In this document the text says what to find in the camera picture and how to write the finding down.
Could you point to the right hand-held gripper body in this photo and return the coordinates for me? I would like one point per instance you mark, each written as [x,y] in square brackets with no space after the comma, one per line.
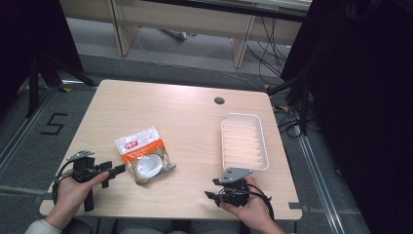
[234,190]

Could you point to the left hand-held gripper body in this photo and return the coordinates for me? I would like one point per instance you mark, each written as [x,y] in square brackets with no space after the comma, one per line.
[85,168]

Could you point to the orange and clear snack packet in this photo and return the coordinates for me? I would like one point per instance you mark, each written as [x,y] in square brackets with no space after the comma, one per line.
[144,160]

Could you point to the white plastic tray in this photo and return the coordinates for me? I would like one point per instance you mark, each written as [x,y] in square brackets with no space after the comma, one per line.
[244,142]

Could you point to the person's right hand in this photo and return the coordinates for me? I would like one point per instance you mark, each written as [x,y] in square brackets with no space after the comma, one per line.
[255,208]

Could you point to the person's left hand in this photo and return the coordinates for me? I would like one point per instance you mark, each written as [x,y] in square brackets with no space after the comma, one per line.
[73,195]

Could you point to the person's legs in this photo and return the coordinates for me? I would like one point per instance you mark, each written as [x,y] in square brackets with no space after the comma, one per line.
[178,226]

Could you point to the black metal stand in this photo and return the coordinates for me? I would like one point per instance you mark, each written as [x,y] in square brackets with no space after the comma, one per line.
[42,76]
[300,97]

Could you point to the black curtain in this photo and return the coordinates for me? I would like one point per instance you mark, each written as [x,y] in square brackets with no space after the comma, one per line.
[29,39]
[357,107]

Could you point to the grey power strip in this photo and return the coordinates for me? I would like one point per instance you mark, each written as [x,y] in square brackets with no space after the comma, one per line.
[178,34]

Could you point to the light wooden desk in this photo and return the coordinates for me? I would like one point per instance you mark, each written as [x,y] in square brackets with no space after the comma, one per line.
[181,19]

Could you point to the grey metal table bracket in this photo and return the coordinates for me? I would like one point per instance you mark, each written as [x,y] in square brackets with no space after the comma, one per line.
[42,198]

